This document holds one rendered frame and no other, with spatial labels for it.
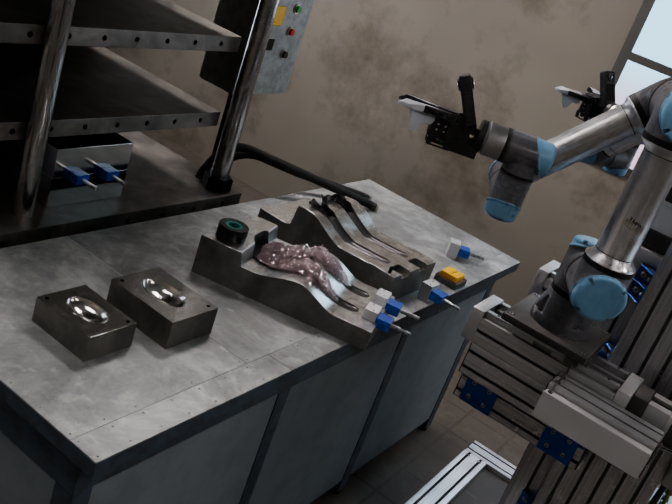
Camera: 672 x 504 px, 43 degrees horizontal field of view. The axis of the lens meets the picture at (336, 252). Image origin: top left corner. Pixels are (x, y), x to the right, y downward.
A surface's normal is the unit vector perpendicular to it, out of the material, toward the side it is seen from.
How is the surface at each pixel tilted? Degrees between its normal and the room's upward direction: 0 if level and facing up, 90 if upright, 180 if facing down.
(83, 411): 0
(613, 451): 90
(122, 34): 90
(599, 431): 90
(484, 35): 90
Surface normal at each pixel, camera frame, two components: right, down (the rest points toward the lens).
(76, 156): 0.78, 0.47
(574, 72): -0.53, 0.18
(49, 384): 0.32, -0.87
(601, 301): -0.18, 0.47
